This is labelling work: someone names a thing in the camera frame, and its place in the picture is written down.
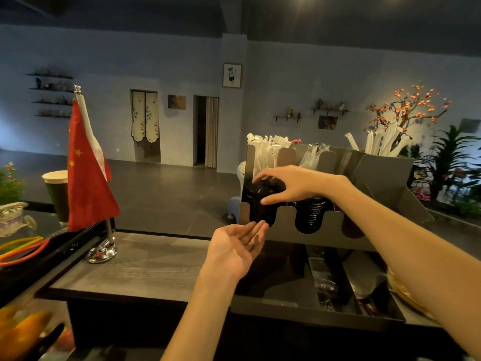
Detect orange plastic ring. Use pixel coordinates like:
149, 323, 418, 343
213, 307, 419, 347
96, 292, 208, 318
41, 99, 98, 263
0, 238, 51, 268

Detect bundle of thick paper straws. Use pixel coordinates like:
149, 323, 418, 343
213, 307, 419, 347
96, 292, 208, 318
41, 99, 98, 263
344, 123, 413, 158

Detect dark metal organizer box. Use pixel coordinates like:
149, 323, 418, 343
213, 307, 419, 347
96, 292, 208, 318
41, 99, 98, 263
238, 142, 435, 332

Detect tan crumpled paper bundle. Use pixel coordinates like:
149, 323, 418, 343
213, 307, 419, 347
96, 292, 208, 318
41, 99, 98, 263
387, 268, 437, 323

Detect small dark wall shelf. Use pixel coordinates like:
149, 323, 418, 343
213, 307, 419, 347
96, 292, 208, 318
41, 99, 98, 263
273, 108, 303, 124

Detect person's left forearm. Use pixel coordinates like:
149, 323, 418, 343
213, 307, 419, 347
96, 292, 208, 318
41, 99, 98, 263
160, 270, 239, 361

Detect person's right forearm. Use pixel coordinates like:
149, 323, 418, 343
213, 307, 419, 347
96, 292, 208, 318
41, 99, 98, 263
334, 176, 481, 359

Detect black cup lid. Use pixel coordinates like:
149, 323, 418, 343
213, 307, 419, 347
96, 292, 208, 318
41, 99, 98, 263
293, 196, 334, 235
243, 176, 287, 227

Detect tiered wall shelves with ornaments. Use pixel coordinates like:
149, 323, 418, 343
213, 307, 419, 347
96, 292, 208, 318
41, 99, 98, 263
25, 66, 75, 120

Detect beige doorway curtain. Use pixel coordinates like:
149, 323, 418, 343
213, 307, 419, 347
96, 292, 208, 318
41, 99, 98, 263
204, 96, 220, 169

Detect chrome flag stand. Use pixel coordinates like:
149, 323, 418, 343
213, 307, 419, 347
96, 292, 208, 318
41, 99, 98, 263
73, 85, 118, 265

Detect bundle of white wrapped straws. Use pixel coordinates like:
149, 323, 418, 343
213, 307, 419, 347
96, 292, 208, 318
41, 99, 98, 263
246, 133, 293, 178

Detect clear plastic bag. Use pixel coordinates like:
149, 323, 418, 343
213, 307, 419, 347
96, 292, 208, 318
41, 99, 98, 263
307, 245, 340, 311

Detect orange blossom tree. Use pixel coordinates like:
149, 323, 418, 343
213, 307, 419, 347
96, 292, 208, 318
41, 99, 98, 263
366, 84, 452, 147

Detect red flag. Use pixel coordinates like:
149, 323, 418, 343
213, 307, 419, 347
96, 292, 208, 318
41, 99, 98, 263
67, 93, 122, 234

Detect wall shelf with figurines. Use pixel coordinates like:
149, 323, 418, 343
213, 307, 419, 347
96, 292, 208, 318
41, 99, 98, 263
311, 98, 351, 117

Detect cream floral door curtain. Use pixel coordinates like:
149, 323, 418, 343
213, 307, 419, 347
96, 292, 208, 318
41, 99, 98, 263
130, 89, 160, 144

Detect small potted flower plant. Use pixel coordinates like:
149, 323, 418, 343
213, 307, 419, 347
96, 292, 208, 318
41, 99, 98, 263
0, 162, 26, 206

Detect blue stool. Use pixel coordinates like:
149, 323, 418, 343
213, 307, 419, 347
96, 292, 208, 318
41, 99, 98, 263
227, 196, 244, 224

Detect yellow plastic ring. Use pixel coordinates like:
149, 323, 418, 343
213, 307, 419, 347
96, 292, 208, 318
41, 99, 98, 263
0, 236, 46, 253

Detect pile of oranges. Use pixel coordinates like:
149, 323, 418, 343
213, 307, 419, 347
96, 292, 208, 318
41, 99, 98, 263
0, 305, 54, 361

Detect framed wall picture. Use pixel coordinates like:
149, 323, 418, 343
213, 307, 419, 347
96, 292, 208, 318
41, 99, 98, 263
222, 62, 244, 90

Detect bundle of clear wrapped straws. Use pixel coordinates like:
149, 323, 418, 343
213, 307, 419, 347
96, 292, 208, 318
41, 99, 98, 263
299, 143, 330, 170

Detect grey wall picture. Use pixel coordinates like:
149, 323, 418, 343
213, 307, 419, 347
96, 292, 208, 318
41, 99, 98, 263
458, 117, 481, 134

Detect grey foil pouch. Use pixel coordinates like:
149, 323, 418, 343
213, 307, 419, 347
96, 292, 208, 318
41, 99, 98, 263
341, 251, 388, 300

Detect person's right hand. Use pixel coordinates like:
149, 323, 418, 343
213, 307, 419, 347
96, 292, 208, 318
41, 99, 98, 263
252, 165, 352, 206

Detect person's left hand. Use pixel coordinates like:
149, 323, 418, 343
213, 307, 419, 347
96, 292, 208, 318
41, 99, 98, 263
201, 220, 271, 286

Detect dark green paper cup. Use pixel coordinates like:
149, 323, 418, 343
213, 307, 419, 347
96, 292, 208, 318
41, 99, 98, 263
42, 169, 71, 227

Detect small red packet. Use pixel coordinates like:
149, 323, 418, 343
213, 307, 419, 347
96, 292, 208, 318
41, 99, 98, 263
356, 298, 379, 317

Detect dark wall photo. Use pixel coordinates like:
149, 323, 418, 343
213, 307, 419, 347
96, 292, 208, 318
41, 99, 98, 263
317, 115, 339, 131

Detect green indoor plant bed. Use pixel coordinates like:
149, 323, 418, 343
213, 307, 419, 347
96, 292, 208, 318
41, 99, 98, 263
400, 125, 481, 219

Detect clear juicer container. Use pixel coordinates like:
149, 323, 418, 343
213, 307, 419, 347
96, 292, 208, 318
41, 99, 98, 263
0, 202, 38, 238

